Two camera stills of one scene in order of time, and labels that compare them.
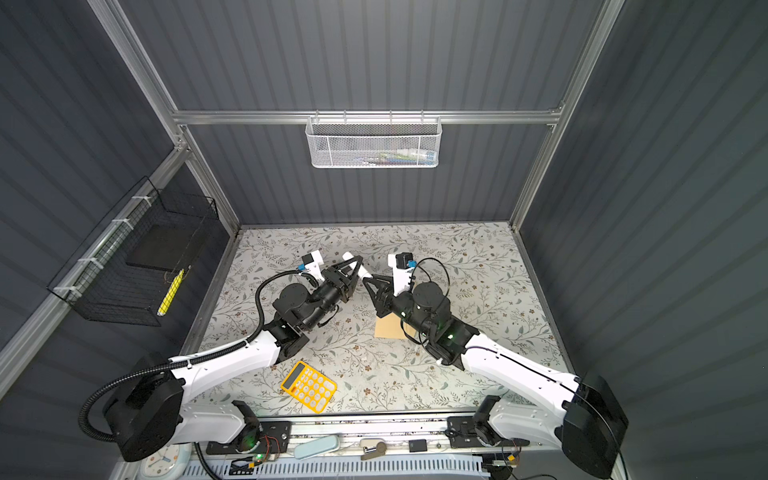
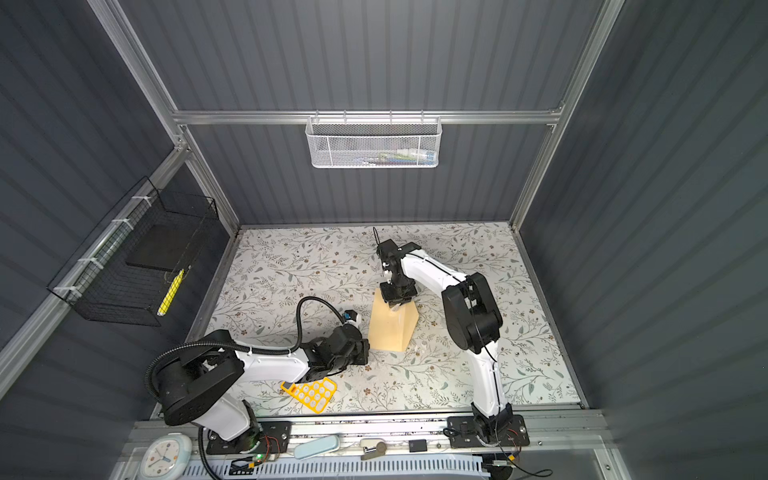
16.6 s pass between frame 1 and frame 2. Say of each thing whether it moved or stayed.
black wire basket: stayed
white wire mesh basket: stayed
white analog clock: stayed
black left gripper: moved
